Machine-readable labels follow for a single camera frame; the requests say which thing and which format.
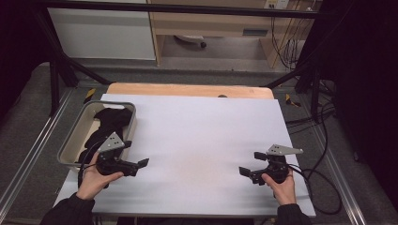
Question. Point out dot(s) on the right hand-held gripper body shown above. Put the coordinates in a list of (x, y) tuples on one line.
[(277, 168)]

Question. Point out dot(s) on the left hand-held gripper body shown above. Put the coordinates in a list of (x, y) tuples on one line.
[(110, 145)]

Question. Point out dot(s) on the black cloth garment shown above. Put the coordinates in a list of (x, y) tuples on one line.
[(111, 123)]

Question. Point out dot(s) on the grey plastic basket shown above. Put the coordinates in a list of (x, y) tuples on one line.
[(78, 131)]

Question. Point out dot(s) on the person's right hand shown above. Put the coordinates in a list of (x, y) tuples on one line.
[(284, 192)]

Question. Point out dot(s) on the person's left hand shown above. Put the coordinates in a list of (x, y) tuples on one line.
[(92, 181)]

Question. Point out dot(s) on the yellow black tape piece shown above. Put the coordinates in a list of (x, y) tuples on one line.
[(291, 100), (90, 94)]

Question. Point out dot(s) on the white table cover sheet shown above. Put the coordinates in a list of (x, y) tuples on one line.
[(200, 134)]

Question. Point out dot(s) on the white cabinet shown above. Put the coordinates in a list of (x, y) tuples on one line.
[(103, 34)]

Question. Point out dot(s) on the office chair base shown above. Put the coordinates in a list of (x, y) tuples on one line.
[(191, 38)]

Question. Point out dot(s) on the light wooden desk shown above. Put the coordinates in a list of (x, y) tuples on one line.
[(212, 23)]

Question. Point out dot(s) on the white power strip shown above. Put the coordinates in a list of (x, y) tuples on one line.
[(277, 3)]

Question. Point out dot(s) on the aluminium rail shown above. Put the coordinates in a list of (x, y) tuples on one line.
[(341, 181), (34, 146)]

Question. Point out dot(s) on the black metal frame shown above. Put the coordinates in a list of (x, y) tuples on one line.
[(187, 8)]

